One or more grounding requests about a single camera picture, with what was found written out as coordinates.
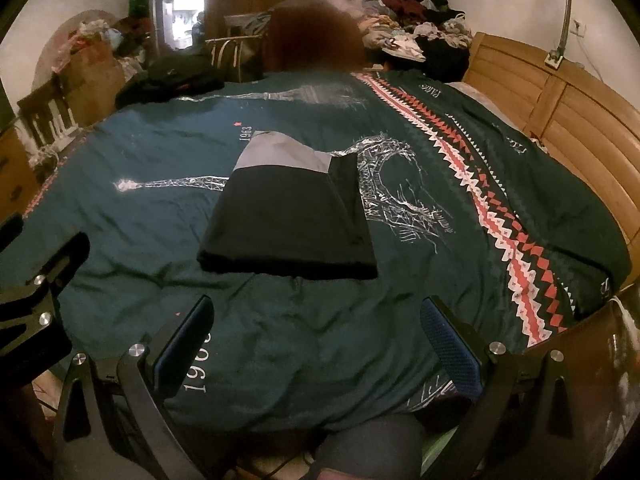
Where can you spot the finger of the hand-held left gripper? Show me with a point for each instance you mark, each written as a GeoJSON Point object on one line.
{"type": "Point", "coordinates": [10, 227]}
{"type": "Point", "coordinates": [60, 265]}

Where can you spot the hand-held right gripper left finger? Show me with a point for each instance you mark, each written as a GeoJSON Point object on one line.
{"type": "Point", "coordinates": [185, 345]}

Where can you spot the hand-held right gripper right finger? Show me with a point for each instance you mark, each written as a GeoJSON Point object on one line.
{"type": "Point", "coordinates": [450, 350]}

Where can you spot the black and grey garment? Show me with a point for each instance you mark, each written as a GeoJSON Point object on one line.
{"type": "Point", "coordinates": [280, 225]}

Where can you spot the black clothes heap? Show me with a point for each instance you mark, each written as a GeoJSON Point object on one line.
{"type": "Point", "coordinates": [170, 80]}

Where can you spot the pile of clothes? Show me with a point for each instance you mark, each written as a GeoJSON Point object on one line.
{"type": "Point", "coordinates": [415, 15]}

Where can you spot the wooden cabinet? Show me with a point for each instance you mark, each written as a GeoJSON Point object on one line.
{"type": "Point", "coordinates": [12, 170]}

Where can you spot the green printed blanket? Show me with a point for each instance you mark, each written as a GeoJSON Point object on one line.
{"type": "Point", "coordinates": [150, 200]}

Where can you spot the wooden chair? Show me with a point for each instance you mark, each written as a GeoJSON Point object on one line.
{"type": "Point", "coordinates": [45, 110]}

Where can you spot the person's leg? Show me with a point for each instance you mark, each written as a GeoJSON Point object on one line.
{"type": "Point", "coordinates": [370, 445]}

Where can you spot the large cardboard box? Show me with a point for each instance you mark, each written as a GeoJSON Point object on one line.
{"type": "Point", "coordinates": [95, 75]}

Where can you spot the heap of pale clutter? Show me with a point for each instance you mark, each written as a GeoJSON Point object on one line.
{"type": "Point", "coordinates": [90, 32]}

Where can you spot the wooden bed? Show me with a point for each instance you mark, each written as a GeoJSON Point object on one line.
{"type": "Point", "coordinates": [575, 125]}

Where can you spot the green box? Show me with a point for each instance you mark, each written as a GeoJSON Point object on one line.
{"type": "Point", "coordinates": [138, 2]}

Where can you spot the bright doorway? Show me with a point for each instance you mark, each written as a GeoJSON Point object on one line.
{"type": "Point", "coordinates": [182, 10]}

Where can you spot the metal pipe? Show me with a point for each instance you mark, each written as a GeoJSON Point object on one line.
{"type": "Point", "coordinates": [568, 5]}

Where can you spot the wall socket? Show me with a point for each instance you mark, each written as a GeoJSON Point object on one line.
{"type": "Point", "coordinates": [579, 27]}

